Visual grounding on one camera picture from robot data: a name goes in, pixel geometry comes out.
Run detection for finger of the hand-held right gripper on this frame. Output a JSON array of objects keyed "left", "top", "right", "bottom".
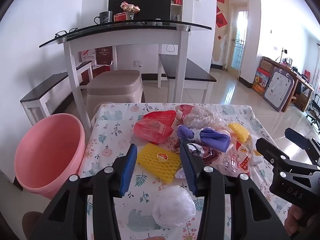
[
  {"left": 255, "top": 137, "right": 292, "bottom": 167},
  {"left": 284, "top": 127, "right": 313, "bottom": 152}
]

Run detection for dark red shopping bag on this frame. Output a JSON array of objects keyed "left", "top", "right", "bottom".
[{"left": 96, "top": 47, "right": 113, "bottom": 65}]

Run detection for white and red shopping bag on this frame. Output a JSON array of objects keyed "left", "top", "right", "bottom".
[{"left": 80, "top": 49, "right": 97, "bottom": 65}]

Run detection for brown cardboard carton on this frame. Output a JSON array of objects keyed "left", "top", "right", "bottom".
[{"left": 259, "top": 56, "right": 275, "bottom": 73}]

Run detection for dark grey mug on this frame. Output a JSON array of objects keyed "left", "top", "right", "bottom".
[{"left": 94, "top": 11, "right": 113, "bottom": 25}]

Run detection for beige plastic stool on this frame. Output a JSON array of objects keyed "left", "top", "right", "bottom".
[{"left": 86, "top": 69, "right": 143, "bottom": 120}]

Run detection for dark-top white bench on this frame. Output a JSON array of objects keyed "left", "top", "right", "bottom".
[
  {"left": 20, "top": 60, "right": 93, "bottom": 127},
  {"left": 158, "top": 54, "right": 217, "bottom": 104}
]

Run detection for red paper wall decoration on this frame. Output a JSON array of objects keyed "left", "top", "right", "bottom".
[{"left": 216, "top": 15, "right": 231, "bottom": 29}]

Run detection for glass panel door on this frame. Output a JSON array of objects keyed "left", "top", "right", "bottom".
[{"left": 229, "top": 2, "right": 249, "bottom": 73}]

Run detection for black monitor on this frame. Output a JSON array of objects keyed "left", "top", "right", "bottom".
[{"left": 108, "top": 0, "right": 172, "bottom": 22}]

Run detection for pink plastic bucket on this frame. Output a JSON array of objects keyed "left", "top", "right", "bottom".
[{"left": 14, "top": 113, "right": 86, "bottom": 200}]

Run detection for large yellow foam net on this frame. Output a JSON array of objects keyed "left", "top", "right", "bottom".
[{"left": 136, "top": 144, "right": 182, "bottom": 183}]

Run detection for purple cloth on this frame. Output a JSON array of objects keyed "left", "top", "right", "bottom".
[{"left": 177, "top": 125, "right": 232, "bottom": 153}]

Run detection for glass-top white table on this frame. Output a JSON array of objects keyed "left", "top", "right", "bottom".
[{"left": 39, "top": 20, "right": 212, "bottom": 133}]

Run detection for colourful fruit box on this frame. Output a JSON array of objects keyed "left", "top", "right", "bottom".
[{"left": 251, "top": 71, "right": 272, "bottom": 96}]

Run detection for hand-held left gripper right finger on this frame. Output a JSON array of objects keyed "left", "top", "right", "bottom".
[{"left": 179, "top": 142, "right": 292, "bottom": 240}]

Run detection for vase with pink flowers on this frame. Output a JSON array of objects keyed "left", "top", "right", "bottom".
[{"left": 121, "top": 1, "right": 141, "bottom": 20}]

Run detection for red plastic bag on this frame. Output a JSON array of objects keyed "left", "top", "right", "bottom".
[{"left": 133, "top": 110, "right": 177, "bottom": 145}]

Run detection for white crumpled plastic bag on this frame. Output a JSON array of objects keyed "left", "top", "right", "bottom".
[{"left": 152, "top": 185, "right": 196, "bottom": 228}]

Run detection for clear crumpled plastic wrap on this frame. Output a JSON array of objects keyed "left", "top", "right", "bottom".
[{"left": 184, "top": 105, "right": 230, "bottom": 130}]

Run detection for person's right hand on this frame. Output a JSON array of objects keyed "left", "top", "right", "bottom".
[{"left": 285, "top": 204, "right": 303, "bottom": 236}]

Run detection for clear snack bag red print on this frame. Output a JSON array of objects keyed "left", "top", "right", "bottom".
[{"left": 222, "top": 140, "right": 252, "bottom": 178}]

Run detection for brown round stool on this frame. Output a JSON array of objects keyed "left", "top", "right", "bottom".
[{"left": 22, "top": 211, "right": 43, "bottom": 240}]

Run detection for grey drawing board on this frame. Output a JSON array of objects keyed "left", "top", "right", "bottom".
[{"left": 261, "top": 67, "right": 295, "bottom": 112}]

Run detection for small yellow foam net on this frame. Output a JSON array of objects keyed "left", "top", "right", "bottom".
[{"left": 228, "top": 122, "right": 250, "bottom": 143}]

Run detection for wooden desk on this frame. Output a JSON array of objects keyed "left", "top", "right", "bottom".
[{"left": 275, "top": 59, "right": 315, "bottom": 112}]

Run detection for black eyeglasses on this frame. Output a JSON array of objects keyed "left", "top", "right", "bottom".
[{"left": 54, "top": 27, "right": 78, "bottom": 37}]

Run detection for floral printed tablecloth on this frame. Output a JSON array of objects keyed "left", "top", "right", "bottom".
[{"left": 79, "top": 102, "right": 295, "bottom": 240}]

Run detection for black chair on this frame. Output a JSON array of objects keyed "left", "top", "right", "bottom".
[{"left": 305, "top": 97, "right": 320, "bottom": 133}]

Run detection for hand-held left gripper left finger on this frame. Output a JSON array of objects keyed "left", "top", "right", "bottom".
[{"left": 29, "top": 144, "right": 138, "bottom": 240}]

